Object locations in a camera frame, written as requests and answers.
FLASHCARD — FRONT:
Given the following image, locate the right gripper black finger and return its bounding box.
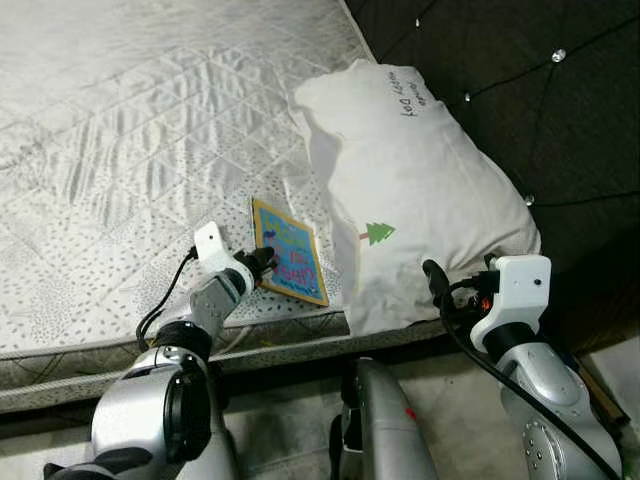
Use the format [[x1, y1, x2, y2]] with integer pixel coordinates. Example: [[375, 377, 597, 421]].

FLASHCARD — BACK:
[[421, 259, 452, 308]]

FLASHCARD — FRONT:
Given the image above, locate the yellow and blue children's book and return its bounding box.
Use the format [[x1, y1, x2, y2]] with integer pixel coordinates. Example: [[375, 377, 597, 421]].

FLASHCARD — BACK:
[[249, 197, 332, 309]]

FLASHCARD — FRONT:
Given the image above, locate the white pillow with lettering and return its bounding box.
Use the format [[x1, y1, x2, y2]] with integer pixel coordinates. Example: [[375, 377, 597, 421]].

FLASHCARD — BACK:
[[293, 58, 544, 339]]

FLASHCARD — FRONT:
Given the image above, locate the grey right robot leg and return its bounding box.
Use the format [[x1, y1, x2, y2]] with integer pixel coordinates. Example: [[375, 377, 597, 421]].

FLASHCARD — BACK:
[[329, 357, 442, 480]]

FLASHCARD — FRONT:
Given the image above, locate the grey robot leg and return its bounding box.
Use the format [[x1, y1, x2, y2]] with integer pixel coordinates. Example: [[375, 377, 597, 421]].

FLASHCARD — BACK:
[[200, 385, 243, 480], [329, 357, 442, 480]]

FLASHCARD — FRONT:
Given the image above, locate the white quilted mattress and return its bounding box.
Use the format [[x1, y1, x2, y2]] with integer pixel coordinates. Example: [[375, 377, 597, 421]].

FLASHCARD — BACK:
[[0, 0, 483, 417]]

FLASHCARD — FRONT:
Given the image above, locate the grey left robot leg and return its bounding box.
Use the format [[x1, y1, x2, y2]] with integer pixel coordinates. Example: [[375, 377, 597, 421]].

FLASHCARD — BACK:
[[200, 385, 243, 480]]

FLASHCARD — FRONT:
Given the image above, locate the black tufted headboard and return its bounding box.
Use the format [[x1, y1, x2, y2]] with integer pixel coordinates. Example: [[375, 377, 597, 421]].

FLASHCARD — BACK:
[[344, 0, 640, 353]]

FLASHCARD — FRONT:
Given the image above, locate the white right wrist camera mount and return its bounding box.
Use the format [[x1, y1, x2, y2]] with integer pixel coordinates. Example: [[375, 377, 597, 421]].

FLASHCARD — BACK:
[[469, 255, 554, 347]]

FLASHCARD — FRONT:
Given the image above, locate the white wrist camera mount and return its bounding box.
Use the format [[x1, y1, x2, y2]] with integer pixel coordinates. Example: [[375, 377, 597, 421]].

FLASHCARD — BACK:
[[469, 255, 554, 347], [192, 221, 254, 278]]

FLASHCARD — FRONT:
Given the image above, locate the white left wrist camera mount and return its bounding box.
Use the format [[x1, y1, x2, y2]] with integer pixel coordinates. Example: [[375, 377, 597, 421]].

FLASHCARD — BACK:
[[192, 221, 254, 278]]

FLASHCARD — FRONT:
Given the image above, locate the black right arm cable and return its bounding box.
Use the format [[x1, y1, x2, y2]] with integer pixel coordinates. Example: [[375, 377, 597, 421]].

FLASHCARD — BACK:
[[439, 278, 623, 480]]

